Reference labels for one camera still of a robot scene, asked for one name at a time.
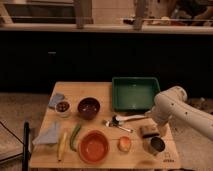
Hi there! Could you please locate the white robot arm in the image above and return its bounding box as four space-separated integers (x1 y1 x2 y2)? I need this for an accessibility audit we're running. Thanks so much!
146 86 213 141

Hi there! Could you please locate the small white bowl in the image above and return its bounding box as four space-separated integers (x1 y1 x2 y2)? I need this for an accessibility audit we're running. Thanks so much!
55 101 71 117

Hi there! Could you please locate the white spoon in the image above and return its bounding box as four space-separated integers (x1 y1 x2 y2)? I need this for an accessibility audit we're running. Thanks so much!
114 115 147 122

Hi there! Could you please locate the metal spoon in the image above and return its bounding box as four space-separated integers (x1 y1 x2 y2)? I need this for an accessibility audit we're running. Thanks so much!
103 120 133 133

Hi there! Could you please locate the green plastic tray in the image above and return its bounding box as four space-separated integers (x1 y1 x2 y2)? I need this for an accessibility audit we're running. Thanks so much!
112 77 160 112

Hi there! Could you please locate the blue sponge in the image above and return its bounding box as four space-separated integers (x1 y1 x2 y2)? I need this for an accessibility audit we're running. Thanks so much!
48 93 64 109

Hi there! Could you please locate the green chili pepper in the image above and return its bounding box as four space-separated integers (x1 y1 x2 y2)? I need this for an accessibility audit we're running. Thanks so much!
70 124 82 152

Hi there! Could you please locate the wooden board eraser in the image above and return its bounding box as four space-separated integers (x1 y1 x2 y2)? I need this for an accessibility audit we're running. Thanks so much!
140 125 160 138

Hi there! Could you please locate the orange bowl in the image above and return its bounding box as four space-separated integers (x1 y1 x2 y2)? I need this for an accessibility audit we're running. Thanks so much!
78 130 109 165

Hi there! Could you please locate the light blue cloth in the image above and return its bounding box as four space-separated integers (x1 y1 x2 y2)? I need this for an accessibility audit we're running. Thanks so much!
32 122 60 145

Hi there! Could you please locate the orange round fruit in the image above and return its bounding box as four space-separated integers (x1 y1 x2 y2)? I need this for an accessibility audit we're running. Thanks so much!
118 136 131 152

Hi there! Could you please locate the black pole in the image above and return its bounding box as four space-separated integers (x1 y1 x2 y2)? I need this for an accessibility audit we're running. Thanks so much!
22 122 30 171

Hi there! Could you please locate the dark metal cup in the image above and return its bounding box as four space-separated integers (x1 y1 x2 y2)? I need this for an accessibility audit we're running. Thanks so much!
148 137 165 155

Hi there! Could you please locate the yellow corn cob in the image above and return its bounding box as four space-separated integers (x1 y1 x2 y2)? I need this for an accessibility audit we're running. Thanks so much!
57 132 68 161

